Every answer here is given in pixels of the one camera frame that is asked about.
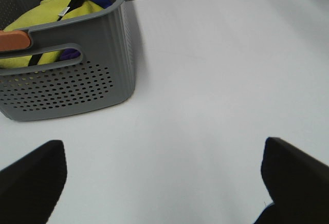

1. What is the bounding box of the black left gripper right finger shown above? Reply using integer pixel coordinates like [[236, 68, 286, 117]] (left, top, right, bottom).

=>
[[255, 137, 328, 223]]

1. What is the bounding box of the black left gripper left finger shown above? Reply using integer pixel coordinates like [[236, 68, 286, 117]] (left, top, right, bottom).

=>
[[1, 140, 67, 223]]

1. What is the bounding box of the grey perforated plastic basket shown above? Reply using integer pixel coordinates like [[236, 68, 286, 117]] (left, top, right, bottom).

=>
[[1, 0, 135, 121]]

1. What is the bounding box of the yellow towel with black trim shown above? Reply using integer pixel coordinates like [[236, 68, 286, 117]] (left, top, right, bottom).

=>
[[0, 0, 104, 69]]

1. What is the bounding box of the blue purple towel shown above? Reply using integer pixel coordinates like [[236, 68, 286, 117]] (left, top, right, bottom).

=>
[[58, 0, 112, 21]]

